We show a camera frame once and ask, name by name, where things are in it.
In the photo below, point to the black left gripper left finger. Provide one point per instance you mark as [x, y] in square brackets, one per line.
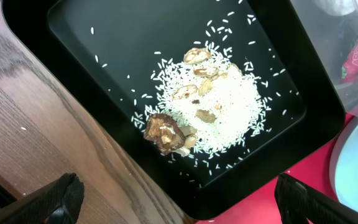
[58, 202]

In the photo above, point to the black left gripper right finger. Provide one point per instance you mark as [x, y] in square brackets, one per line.
[299, 203]

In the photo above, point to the black food waste tray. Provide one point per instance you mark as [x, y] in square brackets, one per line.
[52, 30]

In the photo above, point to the clear plastic waste bin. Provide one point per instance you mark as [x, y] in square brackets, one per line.
[332, 27]

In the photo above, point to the red plastic tray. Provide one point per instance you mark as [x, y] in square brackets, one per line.
[260, 207]

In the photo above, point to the light blue plate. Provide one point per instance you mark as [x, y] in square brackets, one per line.
[343, 166]

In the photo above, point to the brown dried mushroom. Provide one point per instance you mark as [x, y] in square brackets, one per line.
[162, 130]

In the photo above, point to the white rice pile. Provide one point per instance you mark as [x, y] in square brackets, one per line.
[207, 64]

